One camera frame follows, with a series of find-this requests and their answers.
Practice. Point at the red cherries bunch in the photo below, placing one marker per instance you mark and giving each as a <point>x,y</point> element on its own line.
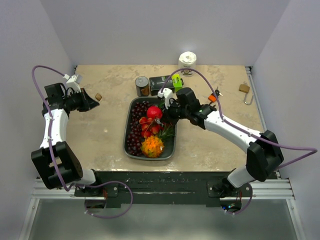
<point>150,126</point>

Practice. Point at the dark red grape bunch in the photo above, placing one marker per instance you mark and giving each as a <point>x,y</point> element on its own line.
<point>134,136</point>

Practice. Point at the orange dragon fruit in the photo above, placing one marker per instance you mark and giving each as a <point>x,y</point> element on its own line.
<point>152,147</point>

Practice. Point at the dark grey fruit tray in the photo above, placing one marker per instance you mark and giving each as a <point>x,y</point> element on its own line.
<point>167,135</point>

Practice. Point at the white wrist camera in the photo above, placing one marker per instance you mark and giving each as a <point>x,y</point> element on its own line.
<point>74,82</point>
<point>165,94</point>

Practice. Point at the tin can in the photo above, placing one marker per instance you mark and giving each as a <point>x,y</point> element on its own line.
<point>142,86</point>

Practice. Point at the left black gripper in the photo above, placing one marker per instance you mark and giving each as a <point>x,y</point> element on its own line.
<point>85,107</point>

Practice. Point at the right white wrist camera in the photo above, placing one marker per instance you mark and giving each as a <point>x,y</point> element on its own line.
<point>165,94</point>

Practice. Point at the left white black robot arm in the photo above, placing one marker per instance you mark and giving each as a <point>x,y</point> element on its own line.
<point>54,156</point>

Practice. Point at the black green box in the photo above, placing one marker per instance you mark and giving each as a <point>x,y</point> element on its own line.
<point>175,83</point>

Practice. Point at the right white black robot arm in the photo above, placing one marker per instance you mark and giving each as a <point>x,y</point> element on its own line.
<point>263,156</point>

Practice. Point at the large brass padlock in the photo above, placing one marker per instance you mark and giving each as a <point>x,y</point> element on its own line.
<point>245,88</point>

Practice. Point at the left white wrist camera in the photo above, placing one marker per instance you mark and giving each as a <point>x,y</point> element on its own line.
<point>74,82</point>

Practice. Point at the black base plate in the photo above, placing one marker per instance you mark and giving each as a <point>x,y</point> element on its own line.
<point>160,188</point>

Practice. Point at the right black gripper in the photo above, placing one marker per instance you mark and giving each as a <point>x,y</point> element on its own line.
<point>167,114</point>

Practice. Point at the red pomegranate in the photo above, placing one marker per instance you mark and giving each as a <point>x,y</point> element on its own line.
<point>154,112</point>

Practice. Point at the toilet paper roll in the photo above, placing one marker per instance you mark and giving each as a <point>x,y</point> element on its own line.
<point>187,61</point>

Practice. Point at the small brass padlock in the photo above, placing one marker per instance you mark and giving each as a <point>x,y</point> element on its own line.
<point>98,97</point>

